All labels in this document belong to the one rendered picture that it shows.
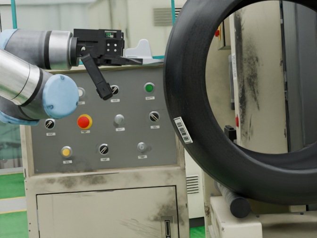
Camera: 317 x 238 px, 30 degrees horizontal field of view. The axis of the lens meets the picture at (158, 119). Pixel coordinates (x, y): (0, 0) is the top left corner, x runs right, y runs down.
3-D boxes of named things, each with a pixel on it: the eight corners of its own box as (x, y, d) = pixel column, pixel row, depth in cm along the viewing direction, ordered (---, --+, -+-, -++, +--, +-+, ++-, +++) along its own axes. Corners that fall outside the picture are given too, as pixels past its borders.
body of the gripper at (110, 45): (124, 29, 132) (70, 27, 133) (122, 68, 133) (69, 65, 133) (126, 32, 140) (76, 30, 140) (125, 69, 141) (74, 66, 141)
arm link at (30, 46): (3, 73, 141) (5, 32, 142) (55, 76, 141) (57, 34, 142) (-9, 67, 132) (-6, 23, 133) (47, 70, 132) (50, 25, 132)
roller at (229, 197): (214, 187, 164) (220, 172, 164) (229, 192, 164) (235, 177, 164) (227, 214, 129) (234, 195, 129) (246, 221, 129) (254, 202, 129)
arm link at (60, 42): (48, 69, 133) (56, 70, 142) (70, 70, 132) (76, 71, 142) (49, 29, 132) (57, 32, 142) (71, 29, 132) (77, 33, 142)
